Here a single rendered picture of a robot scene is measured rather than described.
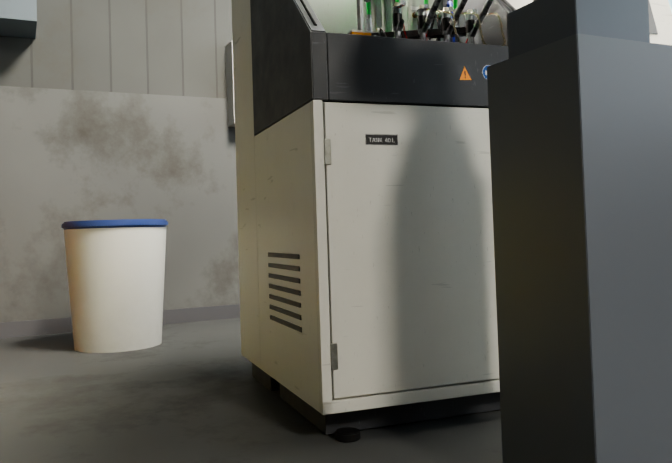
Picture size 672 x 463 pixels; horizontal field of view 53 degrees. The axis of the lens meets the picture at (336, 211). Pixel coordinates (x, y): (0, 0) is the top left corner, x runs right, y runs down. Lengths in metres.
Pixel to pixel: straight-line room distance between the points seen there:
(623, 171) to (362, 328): 0.69
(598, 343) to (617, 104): 0.40
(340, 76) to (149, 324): 1.83
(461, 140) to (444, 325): 0.46
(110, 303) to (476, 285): 1.80
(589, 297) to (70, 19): 3.38
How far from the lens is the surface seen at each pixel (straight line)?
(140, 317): 3.11
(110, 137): 3.94
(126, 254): 3.05
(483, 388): 1.77
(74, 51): 4.03
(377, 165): 1.61
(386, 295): 1.61
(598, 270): 1.20
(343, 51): 1.63
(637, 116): 1.29
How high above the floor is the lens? 0.48
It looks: 2 degrees up
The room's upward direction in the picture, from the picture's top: 2 degrees counter-clockwise
